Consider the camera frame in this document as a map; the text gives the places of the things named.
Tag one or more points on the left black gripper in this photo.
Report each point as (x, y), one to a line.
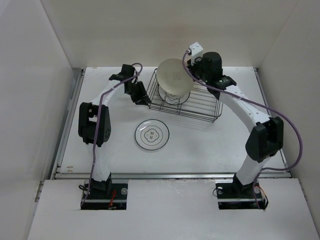
(142, 99)

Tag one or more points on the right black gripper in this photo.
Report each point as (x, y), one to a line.
(191, 68)

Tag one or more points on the cream plate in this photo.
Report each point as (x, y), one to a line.
(173, 78)

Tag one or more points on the metal wire dish rack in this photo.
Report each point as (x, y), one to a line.
(201, 105)

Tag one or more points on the white plate green rim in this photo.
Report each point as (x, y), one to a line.
(152, 135)

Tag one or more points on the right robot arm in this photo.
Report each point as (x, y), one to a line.
(265, 132)

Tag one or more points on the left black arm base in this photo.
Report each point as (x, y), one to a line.
(104, 196)

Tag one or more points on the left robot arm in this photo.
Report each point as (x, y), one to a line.
(94, 121)

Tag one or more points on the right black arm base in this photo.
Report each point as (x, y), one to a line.
(229, 199)

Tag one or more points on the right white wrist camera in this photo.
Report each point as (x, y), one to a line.
(195, 53)

